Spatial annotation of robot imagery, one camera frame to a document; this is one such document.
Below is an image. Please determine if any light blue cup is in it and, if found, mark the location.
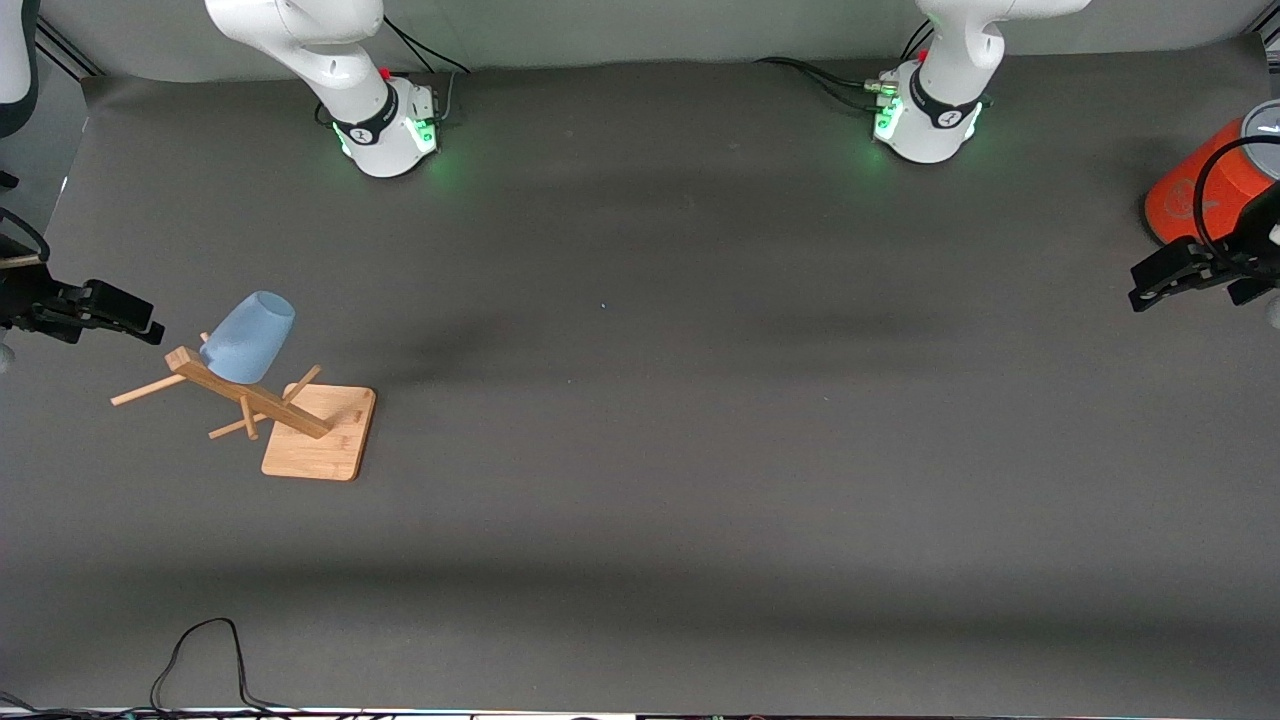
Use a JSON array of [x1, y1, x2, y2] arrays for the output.
[[200, 291, 297, 386]]

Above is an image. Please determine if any wooden cup rack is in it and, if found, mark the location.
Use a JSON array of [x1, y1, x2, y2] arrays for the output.
[[110, 333, 378, 483]]

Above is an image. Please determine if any orange cylindrical can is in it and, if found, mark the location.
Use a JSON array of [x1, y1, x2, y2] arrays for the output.
[[1144, 100, 1280, 247]]

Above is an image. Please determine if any dark grey table mat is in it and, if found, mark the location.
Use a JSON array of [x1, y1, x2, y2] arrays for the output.
[[0, 35, 1280, 717]]

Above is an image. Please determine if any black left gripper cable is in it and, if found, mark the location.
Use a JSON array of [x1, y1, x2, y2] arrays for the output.
[[1193, 134, 1280, 267]]

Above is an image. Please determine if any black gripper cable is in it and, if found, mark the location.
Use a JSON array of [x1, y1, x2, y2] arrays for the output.
[[1193, 134, 1280, 267], [0, 205, 51, 267]]

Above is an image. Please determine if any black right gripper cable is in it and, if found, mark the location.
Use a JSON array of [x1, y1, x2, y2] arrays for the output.
[[0, 205, 51, 267]]

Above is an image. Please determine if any thin black loose cable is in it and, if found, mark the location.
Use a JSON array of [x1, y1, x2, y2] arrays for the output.
[[0, 617, 331, 717]]

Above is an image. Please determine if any black right arm base cable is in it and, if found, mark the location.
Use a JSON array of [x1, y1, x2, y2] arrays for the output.
[[316, 17, 472, 129]]

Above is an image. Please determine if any black arm base cable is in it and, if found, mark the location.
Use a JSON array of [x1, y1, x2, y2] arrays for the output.
[[753, 20, 936, 113], [316, 17, 472, 129]]

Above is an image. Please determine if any black left arm base cable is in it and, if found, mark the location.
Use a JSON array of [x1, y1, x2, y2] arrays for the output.
[[753, 20, 936, 113]]

